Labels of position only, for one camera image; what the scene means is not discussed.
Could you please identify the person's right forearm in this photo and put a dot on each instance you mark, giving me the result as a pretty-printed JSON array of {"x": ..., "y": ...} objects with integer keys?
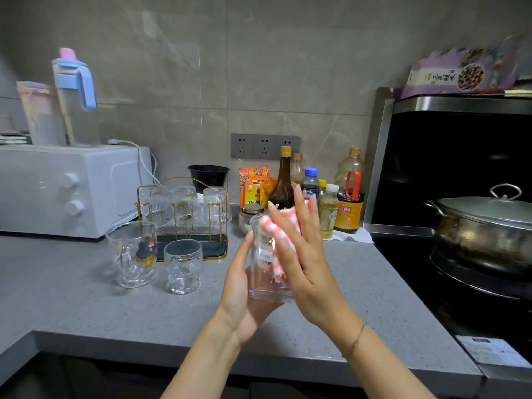
[{"x": 386, "y": 369}]

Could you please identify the black plastic bowl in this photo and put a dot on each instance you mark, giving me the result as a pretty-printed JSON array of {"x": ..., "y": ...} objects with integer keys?
[{"x": 208, "y": 176}]

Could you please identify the white paper towel sheet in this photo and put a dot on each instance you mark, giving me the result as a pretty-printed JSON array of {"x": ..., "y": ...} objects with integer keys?
[{"x": 357, "y": 236}]

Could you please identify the short textured glass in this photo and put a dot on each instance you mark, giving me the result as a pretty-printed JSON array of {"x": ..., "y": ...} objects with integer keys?
[{"x": 183, "y": 270}]

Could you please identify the stack of flat coasters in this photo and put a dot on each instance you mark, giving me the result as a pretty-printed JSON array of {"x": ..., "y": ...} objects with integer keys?
[{"x": 14, "y": 138}]

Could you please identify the embossed ribbed clear glass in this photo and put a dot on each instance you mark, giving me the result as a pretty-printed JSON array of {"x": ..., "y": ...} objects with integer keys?
[{"x": 185, "y": 205}]

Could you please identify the dark bottle blue cap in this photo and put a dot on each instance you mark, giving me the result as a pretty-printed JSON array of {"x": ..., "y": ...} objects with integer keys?
[{"x": 310, "y": 182}]

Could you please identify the orange seasoning packet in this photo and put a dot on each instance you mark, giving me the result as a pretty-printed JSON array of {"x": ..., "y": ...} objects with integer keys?
[{"x": 252, "y": 186}]

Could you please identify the white microwave oven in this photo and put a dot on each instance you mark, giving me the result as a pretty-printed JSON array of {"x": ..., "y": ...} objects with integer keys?
[{"x": 70, "y": 191}]

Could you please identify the white label sticker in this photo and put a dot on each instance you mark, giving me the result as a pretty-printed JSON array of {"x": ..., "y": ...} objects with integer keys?
[{"x": 492, "y": 351}]

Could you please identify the glass spice jar steel lid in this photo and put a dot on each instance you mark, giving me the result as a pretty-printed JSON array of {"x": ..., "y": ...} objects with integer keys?
[{"x": 252, "y": 208}]

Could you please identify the small ribbed clear glass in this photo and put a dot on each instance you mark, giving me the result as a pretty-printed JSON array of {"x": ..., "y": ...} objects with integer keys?
[{"x": 216, "y": 205}]

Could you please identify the steel pot lid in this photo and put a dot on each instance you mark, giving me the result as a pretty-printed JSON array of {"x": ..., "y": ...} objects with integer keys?
[{"x": 490, "y": 209}]

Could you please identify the purple food packet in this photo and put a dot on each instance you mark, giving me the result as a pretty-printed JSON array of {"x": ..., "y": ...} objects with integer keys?
[{"x": 440, "y": 74}]

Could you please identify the clear container pink lid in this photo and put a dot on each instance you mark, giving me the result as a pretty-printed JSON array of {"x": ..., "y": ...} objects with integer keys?
[{"x": 41, "y": 120}]

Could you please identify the pale yellow flat pack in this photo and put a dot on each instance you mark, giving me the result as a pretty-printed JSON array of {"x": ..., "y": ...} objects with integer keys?
[{"x": 519, "y": 93}]

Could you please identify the clear bottle brown cap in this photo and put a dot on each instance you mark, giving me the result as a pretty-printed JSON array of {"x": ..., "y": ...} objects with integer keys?
[{"x": 297, "y": 170}]

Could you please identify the pink striped cloth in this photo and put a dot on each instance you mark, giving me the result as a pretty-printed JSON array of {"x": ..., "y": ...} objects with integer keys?
[{"x": 289, "y": 218}]

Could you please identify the person's right hand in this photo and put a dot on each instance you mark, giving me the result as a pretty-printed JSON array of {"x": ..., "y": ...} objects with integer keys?
[{"x": 316, "y": 282}]

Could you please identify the person's left hand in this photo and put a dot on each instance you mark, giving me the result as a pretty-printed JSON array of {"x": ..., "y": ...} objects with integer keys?
[{"x": 239, "y": 307}]

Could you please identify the small bottle yellow cap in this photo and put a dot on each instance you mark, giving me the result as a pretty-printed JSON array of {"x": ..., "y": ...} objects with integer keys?
[{"x": 322, "y": 184}]

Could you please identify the grey wall socket panel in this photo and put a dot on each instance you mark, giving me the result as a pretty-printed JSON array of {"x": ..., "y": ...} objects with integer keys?
[{"x": 266, "y": 146}]

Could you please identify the penguin print glass mug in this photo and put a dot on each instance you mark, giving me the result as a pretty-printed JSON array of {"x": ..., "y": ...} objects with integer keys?
[{"x": 129, "y": 259}]

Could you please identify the yellow liquid bottle white cap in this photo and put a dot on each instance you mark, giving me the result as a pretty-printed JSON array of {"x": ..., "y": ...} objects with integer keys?
[{"x": 329, "y": 216}]

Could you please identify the stainless steel pot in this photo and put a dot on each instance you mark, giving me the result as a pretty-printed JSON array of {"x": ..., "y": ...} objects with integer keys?
[{"x": 482, "y": 245}]

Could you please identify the dark brown glass bottle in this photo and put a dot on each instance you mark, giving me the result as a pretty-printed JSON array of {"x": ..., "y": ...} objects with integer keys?
[{"x": 283, "y": 191}]

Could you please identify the yellow seasoning pouch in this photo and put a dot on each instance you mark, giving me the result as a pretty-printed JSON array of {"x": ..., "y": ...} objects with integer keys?
[{"x": 267, "y": 191}]

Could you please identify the cartoon cat print glass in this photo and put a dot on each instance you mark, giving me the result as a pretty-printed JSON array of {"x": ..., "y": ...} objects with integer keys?
[{"x": 262, "y": 245}]

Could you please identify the clear jug blue lid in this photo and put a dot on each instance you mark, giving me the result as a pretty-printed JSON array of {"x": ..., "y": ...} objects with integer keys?
[{"x": 79, "y": 120}]

